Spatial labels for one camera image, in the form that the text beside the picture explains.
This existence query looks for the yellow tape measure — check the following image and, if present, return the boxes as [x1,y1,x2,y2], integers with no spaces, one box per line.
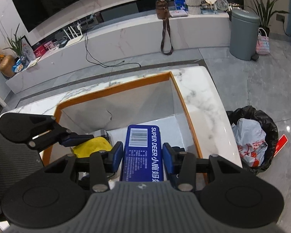
[72,137,112,158]

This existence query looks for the blue Super Deer tin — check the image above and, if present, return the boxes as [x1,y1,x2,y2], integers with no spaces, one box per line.
[120,125,164,182]

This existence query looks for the dark blue shampoo bottle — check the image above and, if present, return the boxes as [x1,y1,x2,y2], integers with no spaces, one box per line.
[170,146,187,187]

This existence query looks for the orange storage box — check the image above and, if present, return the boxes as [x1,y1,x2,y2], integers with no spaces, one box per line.
[41,71,209,185]

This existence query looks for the blue snack bag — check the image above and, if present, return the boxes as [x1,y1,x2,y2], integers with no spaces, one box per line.
[12,58,27,73]

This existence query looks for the gold vase with dried flowers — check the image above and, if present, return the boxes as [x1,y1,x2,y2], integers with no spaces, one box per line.
[0,50,15,78]

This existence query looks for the black trash bag bin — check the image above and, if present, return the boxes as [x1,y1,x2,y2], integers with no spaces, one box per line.
[227,105,279,175]

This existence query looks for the red gift box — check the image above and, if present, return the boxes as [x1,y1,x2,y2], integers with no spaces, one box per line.
[33,45,47,58]

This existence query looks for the potted green plant left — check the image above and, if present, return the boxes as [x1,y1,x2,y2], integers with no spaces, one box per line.
[4,24,23,58]

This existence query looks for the potted green plant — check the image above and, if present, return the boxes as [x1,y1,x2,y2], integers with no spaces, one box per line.
[244,0,289,35]
[4,24,23,58]

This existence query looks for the white wifi router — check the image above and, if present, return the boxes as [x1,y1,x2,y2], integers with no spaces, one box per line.
[63,23,83,46]

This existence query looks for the marble TV console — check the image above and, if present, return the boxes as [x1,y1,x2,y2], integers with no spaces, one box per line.
[6,13,230,94]

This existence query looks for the pastel woven bag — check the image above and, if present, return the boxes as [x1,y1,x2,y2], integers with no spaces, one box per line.
[256,27,270,55]

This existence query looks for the grey trash can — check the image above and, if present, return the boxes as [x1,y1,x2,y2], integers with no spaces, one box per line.
[230,9,260,61]

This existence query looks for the potted green plant right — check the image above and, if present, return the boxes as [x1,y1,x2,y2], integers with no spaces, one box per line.
[244,0,289,35]

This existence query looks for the black power cable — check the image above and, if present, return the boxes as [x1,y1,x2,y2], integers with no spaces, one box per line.
[83,30,142,68]

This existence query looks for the brown leather camera bag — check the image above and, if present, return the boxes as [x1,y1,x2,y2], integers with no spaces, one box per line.
[156,0,174,56]

